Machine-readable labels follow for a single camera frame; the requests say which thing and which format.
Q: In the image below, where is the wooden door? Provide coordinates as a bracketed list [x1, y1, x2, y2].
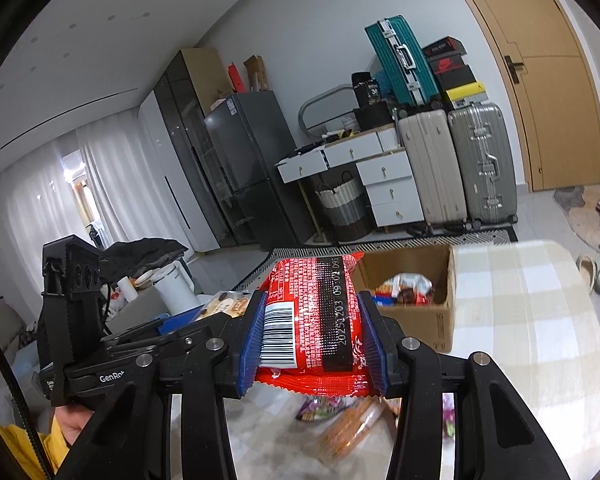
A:
[437, 0, 600, 193]

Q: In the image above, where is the cream biscuit snack packet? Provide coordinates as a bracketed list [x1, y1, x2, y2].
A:
[197, 291, 255, 320]

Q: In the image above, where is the black storage box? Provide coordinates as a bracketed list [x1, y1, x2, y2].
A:
[354, 101, 396, 131]

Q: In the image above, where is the dark door handle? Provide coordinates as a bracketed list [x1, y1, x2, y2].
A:
[504, 55, 526, 85]

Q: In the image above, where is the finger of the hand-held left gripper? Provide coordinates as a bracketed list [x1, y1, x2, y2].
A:
[102, 310, 210, 347]
[130, 326, 209, 362]

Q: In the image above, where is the checked tablecloth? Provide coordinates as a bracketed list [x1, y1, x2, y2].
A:
[220, 240, 600, 480]

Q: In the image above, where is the black cable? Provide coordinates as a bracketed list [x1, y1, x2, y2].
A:
[0, 305, 56, 480]

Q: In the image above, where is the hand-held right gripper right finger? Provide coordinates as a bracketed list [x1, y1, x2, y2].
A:
[356, 289, 571, 480]

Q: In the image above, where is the teal suitcase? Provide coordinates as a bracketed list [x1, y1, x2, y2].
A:
[365, 16, 441, 108]

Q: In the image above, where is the plain black shoe box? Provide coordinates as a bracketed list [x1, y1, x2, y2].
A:
[435, 67, 481, 93]

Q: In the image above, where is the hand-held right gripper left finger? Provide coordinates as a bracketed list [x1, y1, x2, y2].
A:
[55, 289, 269, 480]

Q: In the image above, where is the white drawer cabinet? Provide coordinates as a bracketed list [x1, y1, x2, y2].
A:
[275, 127, 426, 233]

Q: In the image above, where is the dark glass cabinet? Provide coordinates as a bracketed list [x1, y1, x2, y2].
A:
[160, 49, 241, 248]

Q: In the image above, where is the woven laundry basket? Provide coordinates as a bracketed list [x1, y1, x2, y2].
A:
[314, 171, 376, 241]

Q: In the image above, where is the folded brown cardboard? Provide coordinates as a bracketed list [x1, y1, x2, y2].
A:
[243, 55, 268, 92]

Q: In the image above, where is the white kettle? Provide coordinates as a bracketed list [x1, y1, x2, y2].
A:
[152, 260, 201, 313]

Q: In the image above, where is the orange biscuit snack packet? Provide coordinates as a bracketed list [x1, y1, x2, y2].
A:
[320, 400, 398, 458]

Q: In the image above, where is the red snack packet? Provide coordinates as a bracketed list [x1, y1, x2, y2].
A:
[252, 253, 388, 398]

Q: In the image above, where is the flat black shoe box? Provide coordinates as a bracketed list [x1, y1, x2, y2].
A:
[422, 36, 467, 58]

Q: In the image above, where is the person's left forearm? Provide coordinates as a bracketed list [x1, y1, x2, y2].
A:
[0, 417, 73, 480]

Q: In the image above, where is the person's left hand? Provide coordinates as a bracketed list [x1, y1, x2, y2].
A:
[54, 405, 101, 447]

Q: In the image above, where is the red and black shoe box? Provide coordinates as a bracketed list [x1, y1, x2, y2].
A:
[427, 55, 473, 77]

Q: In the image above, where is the oval grey framed mirror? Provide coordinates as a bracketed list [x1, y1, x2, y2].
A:
[299, 86, 356, 136]

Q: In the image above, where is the silver suitcase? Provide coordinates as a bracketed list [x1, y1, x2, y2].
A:
[447, 102, 520, 226]

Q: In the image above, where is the grey refrigerator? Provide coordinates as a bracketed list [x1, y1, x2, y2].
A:
[203, 91, 317, 251]

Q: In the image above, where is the purple snack packet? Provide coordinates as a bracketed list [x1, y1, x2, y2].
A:
[295, 396, 351, 423]

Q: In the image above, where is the pile of assorted snack packets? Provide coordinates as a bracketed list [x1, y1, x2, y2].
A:
[372, 272, 438, 308]

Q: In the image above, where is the white wardrobe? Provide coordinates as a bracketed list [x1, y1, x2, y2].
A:
[139, 89, 221, 253]

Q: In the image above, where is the white curtain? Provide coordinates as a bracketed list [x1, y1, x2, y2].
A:
[0, 110, 111, 306]

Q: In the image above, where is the beige suitcase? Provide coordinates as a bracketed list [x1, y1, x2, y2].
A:
[397, 109, 468, 231]

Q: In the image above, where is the black paper bag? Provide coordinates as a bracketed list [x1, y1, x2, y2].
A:
[351, 72, 383, 108]

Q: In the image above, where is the dark cloth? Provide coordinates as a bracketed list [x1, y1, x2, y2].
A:
[100, 239, 188, 281]

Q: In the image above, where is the brown cardboard box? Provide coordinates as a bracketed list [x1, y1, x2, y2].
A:
[352, 244, 457, 353]

